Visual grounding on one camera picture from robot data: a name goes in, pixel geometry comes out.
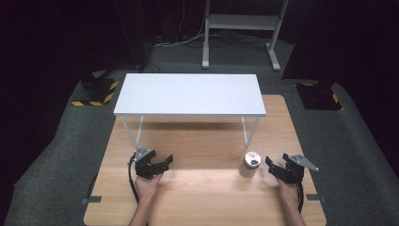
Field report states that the white metal stand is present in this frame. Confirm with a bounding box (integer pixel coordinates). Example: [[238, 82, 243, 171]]
[[200, 0, 290, 73]]

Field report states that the person's left hand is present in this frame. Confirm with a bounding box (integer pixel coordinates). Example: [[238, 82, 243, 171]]
[[135, 172, 165, 202]]

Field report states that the black base with striped edge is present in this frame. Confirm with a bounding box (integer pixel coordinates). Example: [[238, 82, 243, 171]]
[[70, 76, 120, 107], [295, 81, 343, 111]]

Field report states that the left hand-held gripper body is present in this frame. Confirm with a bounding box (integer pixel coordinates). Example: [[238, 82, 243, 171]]
[[134, 147, 165, 181]]

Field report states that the person's right hand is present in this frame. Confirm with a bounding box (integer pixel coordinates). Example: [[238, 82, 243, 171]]
[[277, 179, 299, 205]]

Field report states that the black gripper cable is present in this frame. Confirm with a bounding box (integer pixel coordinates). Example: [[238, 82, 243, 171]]
[[127, 155, 140, 204], [295, 182, 305, 214]]

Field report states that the bundle of floor cables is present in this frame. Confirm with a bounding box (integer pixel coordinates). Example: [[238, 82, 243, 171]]
[[152, 29, 205, 49]]

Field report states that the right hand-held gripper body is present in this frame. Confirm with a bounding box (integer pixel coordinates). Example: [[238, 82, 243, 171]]
[[277, 153, 320, 186]]

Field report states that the small white shelf table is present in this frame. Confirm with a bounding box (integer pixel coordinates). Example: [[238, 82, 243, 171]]
[[113, 73, 267, 149]]

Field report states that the grey tape strip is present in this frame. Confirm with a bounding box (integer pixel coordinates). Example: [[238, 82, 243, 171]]
[[306, 193, 327, 202], [81, 195, 103, 205]]

